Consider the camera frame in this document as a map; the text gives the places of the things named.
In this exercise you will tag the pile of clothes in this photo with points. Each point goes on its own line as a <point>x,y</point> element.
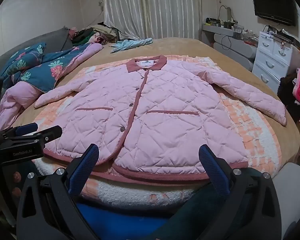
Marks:
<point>95,33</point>

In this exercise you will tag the grey pillow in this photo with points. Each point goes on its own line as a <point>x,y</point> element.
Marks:
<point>52,40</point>

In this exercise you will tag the black cloth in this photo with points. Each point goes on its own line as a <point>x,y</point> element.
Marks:
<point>288,95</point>

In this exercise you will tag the light blue cloth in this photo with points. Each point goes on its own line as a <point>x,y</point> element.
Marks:
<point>130,43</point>

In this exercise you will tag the white drawer chest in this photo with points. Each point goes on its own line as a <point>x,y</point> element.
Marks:
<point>272,60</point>

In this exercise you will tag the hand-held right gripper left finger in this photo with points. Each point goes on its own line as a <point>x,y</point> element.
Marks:
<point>83,171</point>

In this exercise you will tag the person's left hand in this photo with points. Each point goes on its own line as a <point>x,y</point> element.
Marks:
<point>16,176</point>

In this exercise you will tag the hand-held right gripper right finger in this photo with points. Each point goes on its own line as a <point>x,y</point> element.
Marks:
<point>215,172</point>

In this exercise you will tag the pink quilted jacket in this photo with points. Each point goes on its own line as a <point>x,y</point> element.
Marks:
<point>165,105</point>

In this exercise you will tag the black television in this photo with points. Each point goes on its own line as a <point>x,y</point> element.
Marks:
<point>273,5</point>

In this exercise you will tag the white curtain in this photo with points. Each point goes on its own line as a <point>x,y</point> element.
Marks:
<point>152,7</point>

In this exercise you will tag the arched mirror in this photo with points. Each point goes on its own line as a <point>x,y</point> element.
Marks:
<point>227,15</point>

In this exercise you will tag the orange white checkered blanket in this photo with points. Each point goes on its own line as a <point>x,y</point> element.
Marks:
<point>252,135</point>

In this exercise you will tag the group of cosmetic bottles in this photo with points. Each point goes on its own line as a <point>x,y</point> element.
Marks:
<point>227,25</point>

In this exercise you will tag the teal floral quilt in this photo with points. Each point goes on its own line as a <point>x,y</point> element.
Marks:
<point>47,72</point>

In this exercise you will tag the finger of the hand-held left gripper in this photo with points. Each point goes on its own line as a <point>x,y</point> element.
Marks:
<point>27,128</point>
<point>50,133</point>

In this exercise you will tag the bed with brown cover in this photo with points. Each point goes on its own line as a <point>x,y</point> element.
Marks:
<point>190,47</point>

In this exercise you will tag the white chair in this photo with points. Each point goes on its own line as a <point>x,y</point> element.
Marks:
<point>290,187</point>

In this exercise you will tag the grey dressing table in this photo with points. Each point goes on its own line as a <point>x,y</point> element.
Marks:
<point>237,50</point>

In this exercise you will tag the person's blue pants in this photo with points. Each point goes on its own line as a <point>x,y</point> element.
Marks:
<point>120,220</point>

